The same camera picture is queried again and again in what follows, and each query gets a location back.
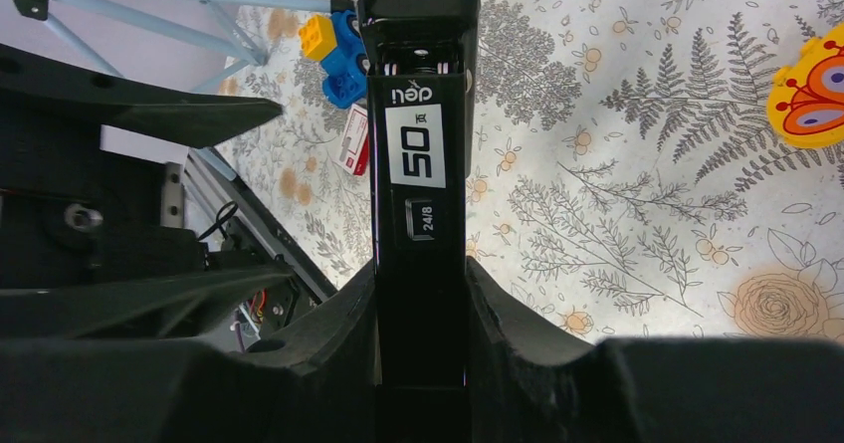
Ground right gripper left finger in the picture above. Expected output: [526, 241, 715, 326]
[1, 265, 375, 442]

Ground yellow butterfly toy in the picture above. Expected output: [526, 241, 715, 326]
[766, 24, 843, 148]

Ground blue yellow toy car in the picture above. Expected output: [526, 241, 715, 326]
[298, 10, 369, 110]

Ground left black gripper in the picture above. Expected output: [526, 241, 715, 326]
[1, 45, 284, 148]

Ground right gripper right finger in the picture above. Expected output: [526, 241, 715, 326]
[467, 261, 843, 442]

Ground light blue stand legs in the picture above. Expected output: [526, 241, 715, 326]
[5, 0, 357, 95]

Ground floral table mat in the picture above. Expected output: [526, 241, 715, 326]
[214, 0, 844, 345]

